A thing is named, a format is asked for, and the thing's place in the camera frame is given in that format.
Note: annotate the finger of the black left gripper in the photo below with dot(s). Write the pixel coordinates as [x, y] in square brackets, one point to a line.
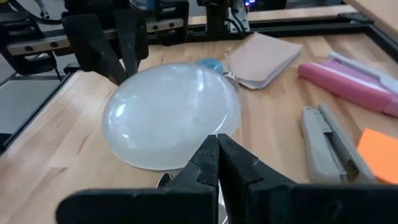
[132, 37]
[96, 43]

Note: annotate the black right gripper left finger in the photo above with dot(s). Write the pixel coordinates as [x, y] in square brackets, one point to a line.
[140, 207]

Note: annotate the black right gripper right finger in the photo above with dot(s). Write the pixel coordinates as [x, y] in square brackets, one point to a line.
[295, 205]

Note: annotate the large white flood lightbulb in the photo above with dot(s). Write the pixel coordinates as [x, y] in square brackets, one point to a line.
[168, 115]

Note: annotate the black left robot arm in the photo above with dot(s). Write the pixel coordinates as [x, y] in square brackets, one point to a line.
[217, 18]

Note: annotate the grey stapler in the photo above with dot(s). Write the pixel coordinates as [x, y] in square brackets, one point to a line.
[323, 146]

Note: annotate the blue patterned bowl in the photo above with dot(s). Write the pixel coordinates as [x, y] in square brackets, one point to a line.
[209, 63]

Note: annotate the orange sticky note pad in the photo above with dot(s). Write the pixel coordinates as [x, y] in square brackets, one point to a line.
[381, 155]

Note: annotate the pink case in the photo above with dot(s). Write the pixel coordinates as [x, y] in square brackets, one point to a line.
[342, 87]

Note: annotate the brown spiral notebook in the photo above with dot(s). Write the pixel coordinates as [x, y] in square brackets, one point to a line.
[261, 59]

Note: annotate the white slim case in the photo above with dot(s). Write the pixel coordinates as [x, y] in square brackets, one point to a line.
[367, 70]

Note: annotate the neighbouring wooden desk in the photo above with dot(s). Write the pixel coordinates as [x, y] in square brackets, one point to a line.
[382, 12]

